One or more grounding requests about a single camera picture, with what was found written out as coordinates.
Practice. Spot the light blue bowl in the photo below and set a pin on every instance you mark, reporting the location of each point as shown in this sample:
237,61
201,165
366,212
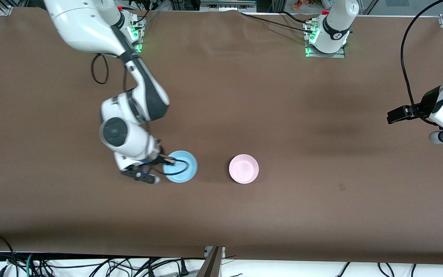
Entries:
185,156

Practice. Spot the pink bowl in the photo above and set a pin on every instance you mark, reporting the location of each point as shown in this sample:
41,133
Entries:
243,169

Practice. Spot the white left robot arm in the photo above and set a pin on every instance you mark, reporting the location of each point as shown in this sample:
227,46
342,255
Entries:
335,23

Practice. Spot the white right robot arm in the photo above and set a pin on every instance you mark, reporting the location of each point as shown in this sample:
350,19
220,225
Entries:
83,27

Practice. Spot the brown table cover sheet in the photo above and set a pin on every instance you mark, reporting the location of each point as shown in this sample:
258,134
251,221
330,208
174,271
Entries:
283,115

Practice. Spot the aluminium profile beam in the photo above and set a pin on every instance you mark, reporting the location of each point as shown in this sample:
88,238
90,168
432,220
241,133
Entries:
214,265

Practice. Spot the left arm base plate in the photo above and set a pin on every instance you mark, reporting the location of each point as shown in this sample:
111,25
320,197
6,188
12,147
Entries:
309,48

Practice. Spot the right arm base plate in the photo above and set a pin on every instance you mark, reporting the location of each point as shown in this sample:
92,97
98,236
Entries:
139,36

